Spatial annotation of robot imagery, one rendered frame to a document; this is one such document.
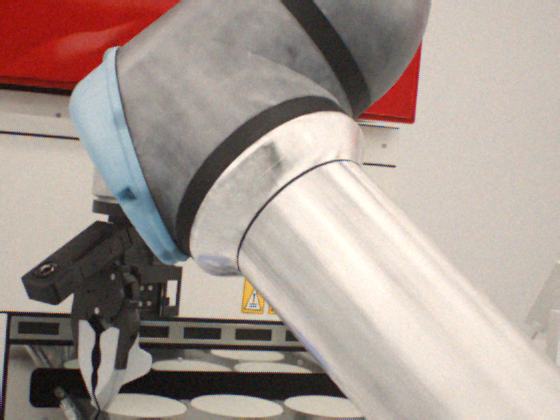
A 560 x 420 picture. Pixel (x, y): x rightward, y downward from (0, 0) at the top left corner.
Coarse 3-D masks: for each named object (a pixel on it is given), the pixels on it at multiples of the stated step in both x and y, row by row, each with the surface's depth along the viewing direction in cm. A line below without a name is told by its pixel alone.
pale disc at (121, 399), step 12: (120, 396) 119; (132, 396) 120; (144, 396) 120; (156, 396) 121; (108, 408) 113; (120, 408) 114; (132, 408) 114; (144, 408) 115; (156, 408) 115; (168, 408) 116; (180, 408) 116
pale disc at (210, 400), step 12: (204, 396) 123; (216, 396) 123; (228, 396) 124; (240, 396) 125; (204, 408) 117; (216, 408) 118; (228, 408) 118; (240, 408) 119; (252, 408) 119; (264, 408) 120; (276, 408) 120
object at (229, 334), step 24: (24, 336) 122; (48, 336) 123; (72, 336) 124; (144, 336) 127; (168, 336) 128; (192, 336) 129; (216, 336) 130; (240, 336) 131; (264, 336) 132; (288, 336) 133
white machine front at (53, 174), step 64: (0, 128) 120; (64, 128) 122; (384, 128) 135; (0, 192) 120; (64, 192) 123; (0, 256) 121; (0, 320) 121; (192, 320) 129; (256, 320) 132; (0, 384) 122
